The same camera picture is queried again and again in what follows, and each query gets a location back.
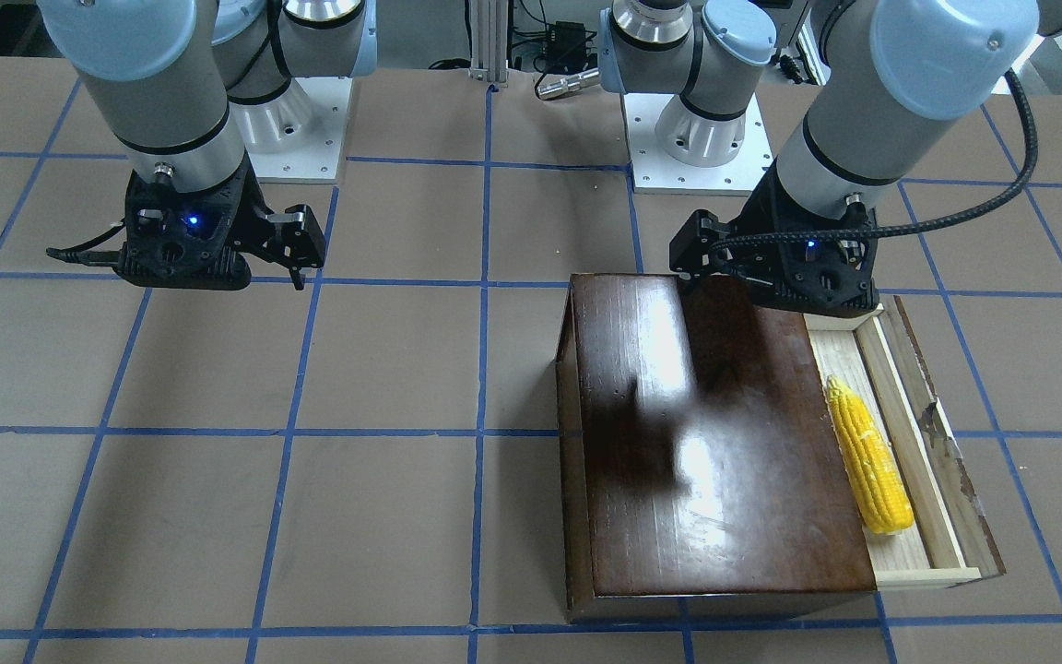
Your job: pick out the dark wooden drawer box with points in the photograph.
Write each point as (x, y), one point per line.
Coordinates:
(698, 458)

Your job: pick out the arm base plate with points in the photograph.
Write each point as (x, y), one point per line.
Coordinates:
(299, 137)
(656, 171)

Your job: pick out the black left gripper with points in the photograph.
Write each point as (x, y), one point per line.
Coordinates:
(758, 215)

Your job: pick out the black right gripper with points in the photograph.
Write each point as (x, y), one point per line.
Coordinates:
(252, 214)

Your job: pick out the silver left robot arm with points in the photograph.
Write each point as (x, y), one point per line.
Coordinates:
(901, 75)

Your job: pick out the light wood pull-out drawer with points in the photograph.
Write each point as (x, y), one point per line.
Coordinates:
(951, 542)

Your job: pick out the yellow corn cob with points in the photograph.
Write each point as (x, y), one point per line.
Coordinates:
(876, 483)

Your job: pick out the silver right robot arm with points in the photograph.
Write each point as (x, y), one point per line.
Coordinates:
(202, 94)

